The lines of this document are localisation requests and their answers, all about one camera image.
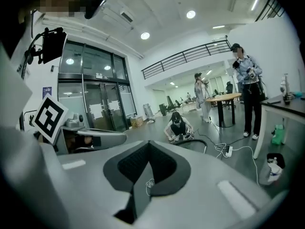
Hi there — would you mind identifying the black device on bracket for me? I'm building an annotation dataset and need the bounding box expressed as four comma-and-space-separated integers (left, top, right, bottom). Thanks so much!
23, 27, 68, 65

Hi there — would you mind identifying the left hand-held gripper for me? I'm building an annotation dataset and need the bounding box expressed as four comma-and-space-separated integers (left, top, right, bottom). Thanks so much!
32, 94, 127, 155

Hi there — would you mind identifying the white bottle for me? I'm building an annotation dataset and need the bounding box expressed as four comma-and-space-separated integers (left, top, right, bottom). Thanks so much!
280, 73, 290, 104

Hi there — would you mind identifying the green object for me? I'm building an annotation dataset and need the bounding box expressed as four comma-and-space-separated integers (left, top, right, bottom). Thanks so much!
271, 124, 286, 145

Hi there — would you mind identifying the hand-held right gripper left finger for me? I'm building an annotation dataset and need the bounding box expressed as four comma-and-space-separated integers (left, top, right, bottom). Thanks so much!
40, 140, 150, 229

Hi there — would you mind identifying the grey trash bin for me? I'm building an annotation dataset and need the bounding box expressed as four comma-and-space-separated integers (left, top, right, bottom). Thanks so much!
258, 153, 286, 186

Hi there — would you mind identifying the black metal railing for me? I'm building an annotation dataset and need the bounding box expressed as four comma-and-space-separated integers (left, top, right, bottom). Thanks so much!
141, 39, 232, 80

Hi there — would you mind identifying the person's white striped shirt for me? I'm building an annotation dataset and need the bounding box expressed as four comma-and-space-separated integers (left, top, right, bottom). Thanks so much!
0, 41, 34, 131

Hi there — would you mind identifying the glass entrance door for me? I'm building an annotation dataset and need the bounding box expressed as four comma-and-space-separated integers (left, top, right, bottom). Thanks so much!
58, 39, 138, 132

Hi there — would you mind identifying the black head-mounted camera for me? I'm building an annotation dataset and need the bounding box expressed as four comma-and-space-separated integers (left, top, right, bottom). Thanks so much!
83, 0, 109, 20

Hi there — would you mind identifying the cardboard box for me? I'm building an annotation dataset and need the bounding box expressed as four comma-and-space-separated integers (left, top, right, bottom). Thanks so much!
130, 116, 144, 129

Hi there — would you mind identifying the white power strip with cable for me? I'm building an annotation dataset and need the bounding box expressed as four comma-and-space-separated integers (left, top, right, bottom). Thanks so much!
214, 143, 261, 187

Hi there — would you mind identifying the folded metal rack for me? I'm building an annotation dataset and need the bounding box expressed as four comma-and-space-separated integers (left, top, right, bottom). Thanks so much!
142, 103, 155, 123

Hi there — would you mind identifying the person's left hand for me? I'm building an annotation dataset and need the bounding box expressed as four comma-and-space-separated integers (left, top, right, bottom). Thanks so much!
65, 135, 94, 153

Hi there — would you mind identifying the black desk with white legs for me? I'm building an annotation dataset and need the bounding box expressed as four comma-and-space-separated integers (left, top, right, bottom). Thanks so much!
252, 93, 305, 160

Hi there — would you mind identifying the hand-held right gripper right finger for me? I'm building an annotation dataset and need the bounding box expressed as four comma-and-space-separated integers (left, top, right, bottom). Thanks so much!
133, 140, 274, 229

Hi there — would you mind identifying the black floor cable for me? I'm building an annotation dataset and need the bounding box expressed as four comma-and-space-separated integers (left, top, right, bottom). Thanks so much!
192, 122, 246, 150

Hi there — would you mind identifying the round wooden table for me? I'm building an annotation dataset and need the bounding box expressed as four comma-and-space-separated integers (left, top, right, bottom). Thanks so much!
204, 92, 243, 128

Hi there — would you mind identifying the black and metal vacuum tube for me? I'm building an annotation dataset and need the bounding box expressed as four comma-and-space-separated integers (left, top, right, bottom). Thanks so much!
177, 138, 208, 154

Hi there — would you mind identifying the ceiling air conditioner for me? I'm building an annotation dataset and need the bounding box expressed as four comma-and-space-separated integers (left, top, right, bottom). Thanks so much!
118, 8, 134, 24

